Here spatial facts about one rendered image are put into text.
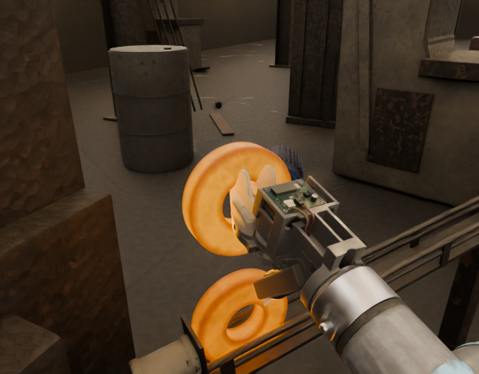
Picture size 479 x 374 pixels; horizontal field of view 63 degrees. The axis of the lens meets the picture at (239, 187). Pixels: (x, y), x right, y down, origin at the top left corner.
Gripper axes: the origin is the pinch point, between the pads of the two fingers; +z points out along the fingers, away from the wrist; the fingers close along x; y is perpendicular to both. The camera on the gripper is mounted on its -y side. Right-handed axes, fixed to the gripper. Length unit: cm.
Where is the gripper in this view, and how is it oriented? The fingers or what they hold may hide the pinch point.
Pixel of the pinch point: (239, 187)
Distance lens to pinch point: 52.5
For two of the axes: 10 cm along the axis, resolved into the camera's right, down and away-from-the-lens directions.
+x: -8.7, 1.9, -4.4
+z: -4.7, -5.8, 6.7
